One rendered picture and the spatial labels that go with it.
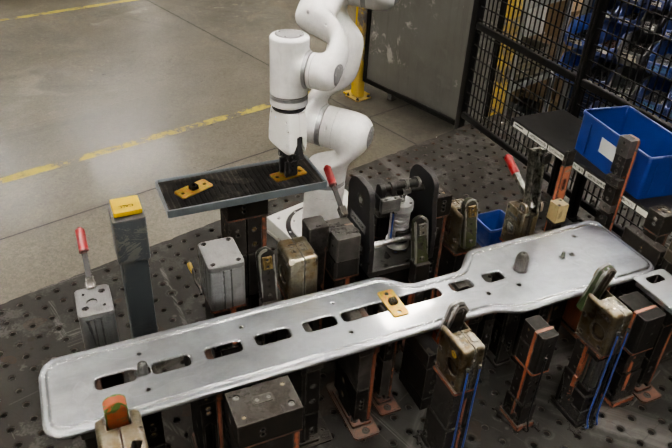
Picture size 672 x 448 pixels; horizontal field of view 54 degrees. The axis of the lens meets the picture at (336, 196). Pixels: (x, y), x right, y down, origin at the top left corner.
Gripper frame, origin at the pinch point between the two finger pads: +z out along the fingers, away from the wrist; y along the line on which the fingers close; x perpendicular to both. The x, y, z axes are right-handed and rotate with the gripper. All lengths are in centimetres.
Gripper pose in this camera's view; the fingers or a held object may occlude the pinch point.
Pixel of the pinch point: (288, 165)
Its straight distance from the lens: 155.0
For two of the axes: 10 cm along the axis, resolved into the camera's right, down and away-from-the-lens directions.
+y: 5.5, 4.7, -7.0
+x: 8.4, -2.6, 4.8
